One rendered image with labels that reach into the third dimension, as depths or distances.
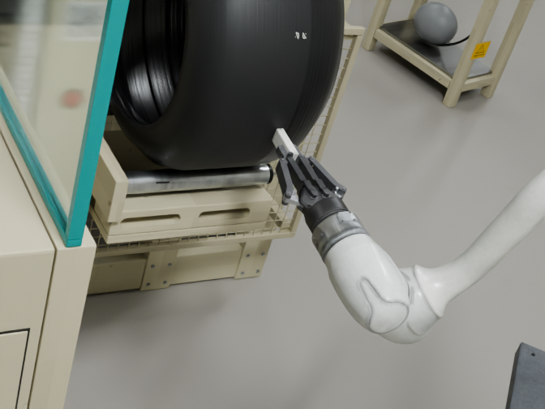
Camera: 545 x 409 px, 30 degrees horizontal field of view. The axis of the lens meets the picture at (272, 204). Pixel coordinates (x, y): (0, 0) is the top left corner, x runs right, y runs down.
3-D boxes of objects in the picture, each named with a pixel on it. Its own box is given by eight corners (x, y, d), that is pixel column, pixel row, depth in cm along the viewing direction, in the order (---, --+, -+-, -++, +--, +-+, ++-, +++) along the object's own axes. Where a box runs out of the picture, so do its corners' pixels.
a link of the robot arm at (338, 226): (335, 234, 165) (319, 208, 168) (315, 271, 171) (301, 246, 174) (379, 230, 169) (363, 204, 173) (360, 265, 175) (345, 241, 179)
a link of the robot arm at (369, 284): (309, 257, 167) (339, 286, 177) (351, 331, 158) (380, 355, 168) (363, 220, 165) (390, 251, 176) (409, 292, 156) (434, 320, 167)
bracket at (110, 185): (107, 223, 193) (116, 182, 187) (46, 110, 219) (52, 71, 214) (123, 221, 194) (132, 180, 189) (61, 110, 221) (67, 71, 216)
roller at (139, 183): (118, 196, 194) (118, 174, 193) (109, 193, 198) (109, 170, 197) (273, 185, 211) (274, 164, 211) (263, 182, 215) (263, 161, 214)
